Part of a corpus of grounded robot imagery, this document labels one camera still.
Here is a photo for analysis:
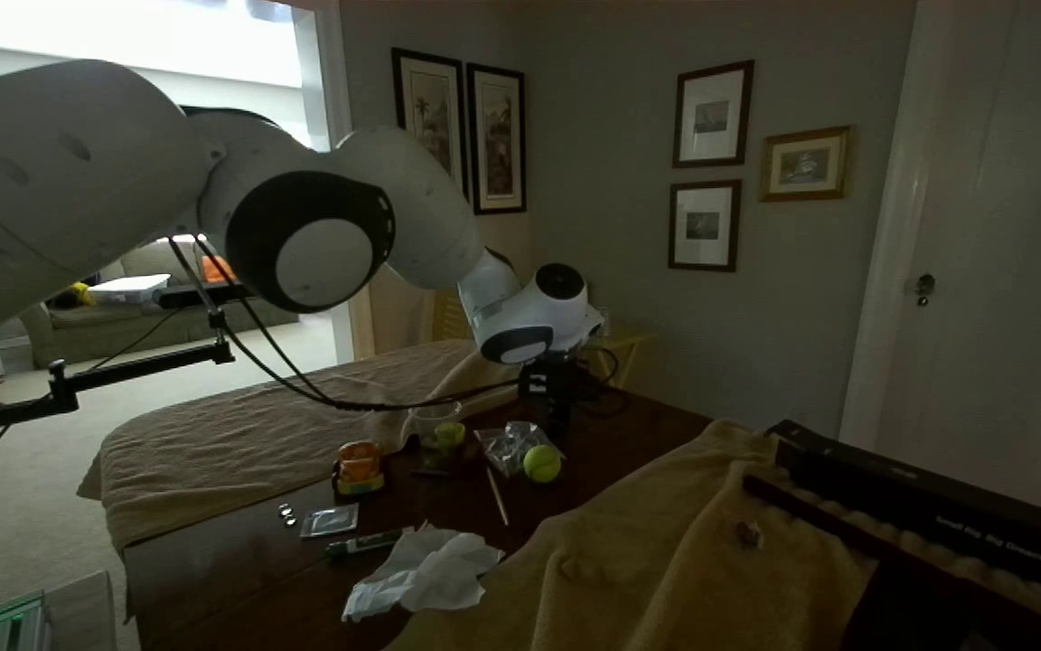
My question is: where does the clear plastic bag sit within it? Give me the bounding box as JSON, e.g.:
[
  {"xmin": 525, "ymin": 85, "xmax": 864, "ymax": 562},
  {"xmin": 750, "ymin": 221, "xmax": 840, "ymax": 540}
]
[{"xmin": 472, "ymin": 416, "xmax": 566, "ymax": 490}]

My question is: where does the small white card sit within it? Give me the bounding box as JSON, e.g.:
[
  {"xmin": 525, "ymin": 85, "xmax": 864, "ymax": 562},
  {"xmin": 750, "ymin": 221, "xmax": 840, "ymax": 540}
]
[{"xmin": 297, "ymin": 499, "xmax": 362, "ymax": 544}]

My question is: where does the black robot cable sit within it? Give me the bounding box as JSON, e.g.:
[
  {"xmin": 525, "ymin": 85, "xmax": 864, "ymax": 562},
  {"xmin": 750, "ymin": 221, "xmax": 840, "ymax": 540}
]
[{"xmin": 162, "ymin": 231, "xmax": 546, "ymax": 416}]

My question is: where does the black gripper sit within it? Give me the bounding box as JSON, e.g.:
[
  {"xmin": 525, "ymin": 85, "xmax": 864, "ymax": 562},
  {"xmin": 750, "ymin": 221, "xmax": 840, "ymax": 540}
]
[{"xmin": 537, "ymin": 356, "xmax": 602, "ymax": 448}]

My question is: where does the beige towel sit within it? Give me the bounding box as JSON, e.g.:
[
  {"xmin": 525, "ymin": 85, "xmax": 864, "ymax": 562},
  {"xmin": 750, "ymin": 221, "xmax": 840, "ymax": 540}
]
[{"xmin": 387, "ymin": 416, "xmax": 878, "ymax": 651}]

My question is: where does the black keyboard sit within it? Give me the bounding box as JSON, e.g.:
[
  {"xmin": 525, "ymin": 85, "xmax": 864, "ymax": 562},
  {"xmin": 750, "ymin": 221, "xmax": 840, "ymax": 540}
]
[{"xmin": 740, "ymin": 416, "xmax": 1041, "ymax": 651}]

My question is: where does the beige covered bench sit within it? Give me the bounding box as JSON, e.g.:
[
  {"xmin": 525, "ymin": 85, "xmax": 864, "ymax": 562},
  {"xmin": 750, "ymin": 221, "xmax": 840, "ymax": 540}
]
[{"xmin": 74, "ymin": 337, "xmax": 525, "ymax": 554}]

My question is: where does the black framed picture white mat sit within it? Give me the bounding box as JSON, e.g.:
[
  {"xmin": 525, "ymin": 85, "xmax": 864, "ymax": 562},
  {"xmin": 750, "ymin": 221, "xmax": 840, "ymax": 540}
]
[
  {"xmin": 672, "ymin": 57, "xmax": 756, "ymax": 169},
  {"xmin": 663, "ymin": 179, "xmax": 744, "ymax": 276}
]

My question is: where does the black bar camera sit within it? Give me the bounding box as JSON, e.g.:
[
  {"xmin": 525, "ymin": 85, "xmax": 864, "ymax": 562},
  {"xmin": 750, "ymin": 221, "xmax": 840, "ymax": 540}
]
[{"xmin": 158, "ymin": 282, "xmax": 251, "ymax": 313}]

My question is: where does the gold framed picture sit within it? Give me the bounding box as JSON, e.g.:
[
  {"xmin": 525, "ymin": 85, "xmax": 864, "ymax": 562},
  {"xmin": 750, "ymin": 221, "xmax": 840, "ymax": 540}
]
[{"xmin": 760, "ymin": 125, "xmax": 856, "ymax": 208}]

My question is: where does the orange block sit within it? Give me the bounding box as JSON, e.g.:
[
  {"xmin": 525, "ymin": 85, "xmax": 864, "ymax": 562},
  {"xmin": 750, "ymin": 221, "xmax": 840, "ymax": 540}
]
[{"xmin": 331, "ymin": 437, "xmax": 389, "ymax": 503}]

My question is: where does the thin wooden stick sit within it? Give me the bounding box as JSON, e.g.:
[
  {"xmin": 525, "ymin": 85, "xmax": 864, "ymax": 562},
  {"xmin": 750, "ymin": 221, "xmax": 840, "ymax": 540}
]
[{"xmin": 480, "ymin": 466, "xmax": 513, "ymax": 531}]

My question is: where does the orange pillow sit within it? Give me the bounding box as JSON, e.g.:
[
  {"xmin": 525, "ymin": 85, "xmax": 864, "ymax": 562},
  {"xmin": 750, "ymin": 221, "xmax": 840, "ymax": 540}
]
[{"xmin": 193, "ymin": 249, "xmax": 242, "ymax": 290}]

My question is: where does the yellow-green tennis ball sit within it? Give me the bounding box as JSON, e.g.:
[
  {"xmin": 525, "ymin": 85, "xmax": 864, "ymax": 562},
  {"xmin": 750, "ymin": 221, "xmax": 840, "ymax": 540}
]
[{"xmin": 517, "ymin": 442, "xmax": 566, "ymax": 490}]

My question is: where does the white room door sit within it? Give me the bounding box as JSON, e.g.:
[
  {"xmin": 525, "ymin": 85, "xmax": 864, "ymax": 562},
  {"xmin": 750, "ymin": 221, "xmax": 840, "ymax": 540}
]
[{"xmin": 839, "ymin": 0, "xmax": 1041, "ymax": 528}]

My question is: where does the tall black framed picture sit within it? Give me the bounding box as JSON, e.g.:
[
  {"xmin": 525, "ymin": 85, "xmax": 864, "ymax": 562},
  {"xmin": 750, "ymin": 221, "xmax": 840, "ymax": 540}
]
[
  {"xmin": 466, "ymin": 62, "xmax": 532, "ymax": 216},
  {"xmin": 389, "ymin": 47, "xmax": 469, "ymax": 196}
]

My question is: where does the white crumpled tissue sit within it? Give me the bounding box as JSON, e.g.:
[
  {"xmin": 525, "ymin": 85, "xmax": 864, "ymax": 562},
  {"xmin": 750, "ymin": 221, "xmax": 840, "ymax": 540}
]
[{"xmin": 336, "ymin": 520, "xmax": 509, "ymax": 627}]

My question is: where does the grey sofa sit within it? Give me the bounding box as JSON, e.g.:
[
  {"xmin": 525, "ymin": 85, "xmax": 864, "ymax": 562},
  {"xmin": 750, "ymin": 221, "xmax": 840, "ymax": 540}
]
[{"xmin": 16, "ymin": 231, "xmax": 308, "ymax": 373}]

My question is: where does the clear plastic cup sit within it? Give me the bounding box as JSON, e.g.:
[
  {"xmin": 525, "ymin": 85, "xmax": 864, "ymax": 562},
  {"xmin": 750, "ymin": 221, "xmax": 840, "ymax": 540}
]
[{"xmin": 405, "ymin": 397, "xmax": 477, "ymax": 474}]

